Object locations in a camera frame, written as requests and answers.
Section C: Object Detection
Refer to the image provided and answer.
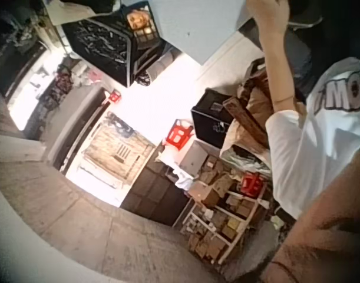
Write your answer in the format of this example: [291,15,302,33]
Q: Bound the white shelf with cartons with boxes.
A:
[175,164,270,266]

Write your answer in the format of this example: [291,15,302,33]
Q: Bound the heap of brown bags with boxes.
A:
[220,57,276,177]

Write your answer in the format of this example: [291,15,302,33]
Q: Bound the black patterned crate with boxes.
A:
[61,10,166,88]

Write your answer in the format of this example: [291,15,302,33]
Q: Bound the white cloth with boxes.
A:
[173,169,195,192]

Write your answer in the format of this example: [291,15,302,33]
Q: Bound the person's legs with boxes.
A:
[238,17,325,103]

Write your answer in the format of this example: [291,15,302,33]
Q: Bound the framed picture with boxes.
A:
[125,8,157,42]

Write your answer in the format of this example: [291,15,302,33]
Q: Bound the heap of clothes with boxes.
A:
[39,63,80,113]

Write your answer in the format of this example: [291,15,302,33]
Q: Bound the grey metal box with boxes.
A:
[179,140,222,177]

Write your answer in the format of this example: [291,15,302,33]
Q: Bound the woven straw mat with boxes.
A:
[81,111,157,187]

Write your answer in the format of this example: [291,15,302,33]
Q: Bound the black box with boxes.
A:
[190,88,238,150]

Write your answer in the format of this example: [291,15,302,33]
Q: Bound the small red plastic stool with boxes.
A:
[108,90,123,104]

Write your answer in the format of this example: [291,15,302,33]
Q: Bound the brown wooden plank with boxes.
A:
[222,97,270,148]

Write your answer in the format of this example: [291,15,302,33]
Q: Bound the light blue board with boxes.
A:
[147,0,253,66]

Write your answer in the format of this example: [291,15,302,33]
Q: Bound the white cable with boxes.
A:
[287,16,323,30]

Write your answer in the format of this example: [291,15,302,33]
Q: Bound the grey rolled cloth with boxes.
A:
[144,52,177,81]

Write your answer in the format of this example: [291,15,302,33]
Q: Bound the dark panelled cabinet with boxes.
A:
[120,153,193,228]

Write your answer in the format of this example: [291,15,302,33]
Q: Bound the person's left hand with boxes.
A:
[246,0,290,40]

